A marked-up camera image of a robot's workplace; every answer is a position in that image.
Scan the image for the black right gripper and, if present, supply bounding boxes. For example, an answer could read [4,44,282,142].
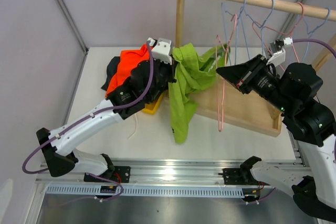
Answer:
[215,54,292,113]

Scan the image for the lime green shorts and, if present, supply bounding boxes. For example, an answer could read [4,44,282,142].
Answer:
[169,43,229,144]

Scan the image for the orange shorts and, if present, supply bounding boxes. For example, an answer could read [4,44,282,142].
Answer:
[106,44,149,97]

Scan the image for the blue wire hanger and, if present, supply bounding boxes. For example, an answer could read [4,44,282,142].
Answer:
[302,7,331,62]
[220,0,250,64]
[243,0,275,55]

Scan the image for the dark navy shorts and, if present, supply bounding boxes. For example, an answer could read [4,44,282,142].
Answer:
[101,56,120,91]

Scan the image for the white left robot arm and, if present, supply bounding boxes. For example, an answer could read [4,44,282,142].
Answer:
[36,60,176,182]

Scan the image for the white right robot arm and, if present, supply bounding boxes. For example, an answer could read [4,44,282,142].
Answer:
[216,55,335,222]

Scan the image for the yellow plastic tray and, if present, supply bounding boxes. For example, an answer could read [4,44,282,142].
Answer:
[142,93,164,115]

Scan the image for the wooden tray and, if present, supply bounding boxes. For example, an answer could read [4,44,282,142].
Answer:
[190,81,281,137]

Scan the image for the wooden clothes rack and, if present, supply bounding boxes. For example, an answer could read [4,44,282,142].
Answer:
[175,0,335,47]

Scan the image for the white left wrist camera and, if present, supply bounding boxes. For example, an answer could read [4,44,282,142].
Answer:
[147,37,173,65]

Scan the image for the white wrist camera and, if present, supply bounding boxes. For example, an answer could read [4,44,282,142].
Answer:
[147,37,173,65]
[267,37,293,67]

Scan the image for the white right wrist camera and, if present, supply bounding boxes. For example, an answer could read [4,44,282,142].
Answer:
[267,37,293,67]

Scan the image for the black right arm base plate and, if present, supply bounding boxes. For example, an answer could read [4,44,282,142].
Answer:
[218,168,262,186]

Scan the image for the aluminium mounting rail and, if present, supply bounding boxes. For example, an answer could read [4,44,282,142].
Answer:
[35,158,307,198]

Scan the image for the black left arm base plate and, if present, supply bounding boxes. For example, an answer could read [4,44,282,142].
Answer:
[83,166,131,183]

